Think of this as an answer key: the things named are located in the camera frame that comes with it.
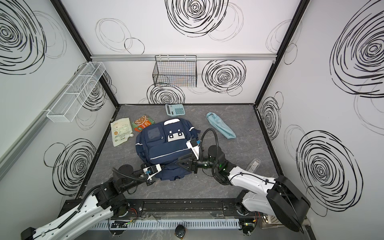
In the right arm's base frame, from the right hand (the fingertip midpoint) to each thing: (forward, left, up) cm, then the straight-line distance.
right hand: (178, 164), depth 69 cm
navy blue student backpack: (+19, +11, -13) cm, 26 cm away
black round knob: (-24, -2, -9) cm, 26 cm away
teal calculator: (+51, +10, -17) cm, 55 cm away
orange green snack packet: (+38, +34, -19) cm, 54 cm away
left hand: (+1, +8, -4) cm, 9 cm away
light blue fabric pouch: (+33, -24, -13) cm, 43 cm away
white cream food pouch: (+32, +45, -19) cm, 58 cm away
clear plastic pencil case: (+8, -42, -18) cm, 46 cm away
